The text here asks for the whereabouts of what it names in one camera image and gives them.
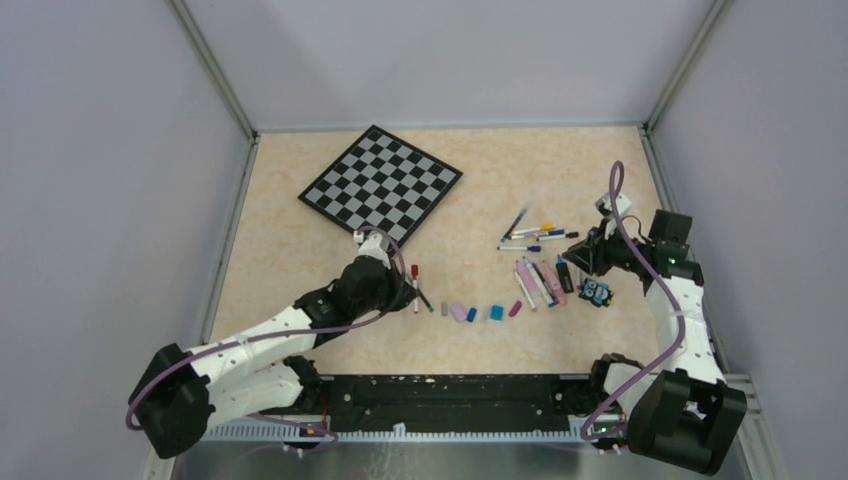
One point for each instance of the light blue highlighter cap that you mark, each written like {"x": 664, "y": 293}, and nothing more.
{"x": 496, "y": 312}

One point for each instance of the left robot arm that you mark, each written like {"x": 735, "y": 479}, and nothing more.
{"x": 183, "y": 393}

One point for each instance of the grey white marker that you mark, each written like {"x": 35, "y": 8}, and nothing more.
{"x": 525, "y": 291}

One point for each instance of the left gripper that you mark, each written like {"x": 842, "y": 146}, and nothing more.
{"x": 402, "y": 292}

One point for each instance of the black highlighter blue cap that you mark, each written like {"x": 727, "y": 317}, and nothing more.
{"x": 564, "y": 275}

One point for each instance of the green pen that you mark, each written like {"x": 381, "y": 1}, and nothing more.
{"x": 423, "y": 298}

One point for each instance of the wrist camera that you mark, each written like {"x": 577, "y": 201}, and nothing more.
{"x": 373, "y": 245}
{"x": 605, "y": 206}

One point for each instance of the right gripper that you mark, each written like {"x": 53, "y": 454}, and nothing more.
{"x": 592, "y": 257}

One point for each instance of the yellow cap marker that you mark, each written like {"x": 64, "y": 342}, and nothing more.
{"x": 534, "y": 230}

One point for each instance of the black grey chessboard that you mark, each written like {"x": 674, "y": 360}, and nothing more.
{"x": 384, "y": 181}

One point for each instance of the purple pen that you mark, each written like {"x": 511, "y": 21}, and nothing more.
{"x": 546, "y": 285}

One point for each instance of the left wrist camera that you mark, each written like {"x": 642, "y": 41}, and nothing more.
{"x": 373, "y": 245}

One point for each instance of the purple highlighter cap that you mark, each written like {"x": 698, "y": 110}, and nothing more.
{"x": 459, "y": 312}

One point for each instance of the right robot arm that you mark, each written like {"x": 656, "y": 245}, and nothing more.
{"x": 679, "y": 408}

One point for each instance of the blue cap thin marker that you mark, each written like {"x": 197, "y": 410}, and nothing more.
{"x": 528, "y": 248}

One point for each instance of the navy cap marker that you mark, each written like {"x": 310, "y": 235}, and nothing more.
{"x": 530, "y": 236}

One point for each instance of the owl eraser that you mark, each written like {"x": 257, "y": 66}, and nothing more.
{"x": 596, "y": 293}

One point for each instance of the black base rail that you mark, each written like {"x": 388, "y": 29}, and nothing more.
{"x": 447, "y": 404}

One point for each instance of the pink highlighter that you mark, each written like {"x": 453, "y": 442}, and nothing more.
{"x": 554, "y": 283}

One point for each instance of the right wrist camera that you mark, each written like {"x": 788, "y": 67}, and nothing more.
{"x": 605, "y": 206}

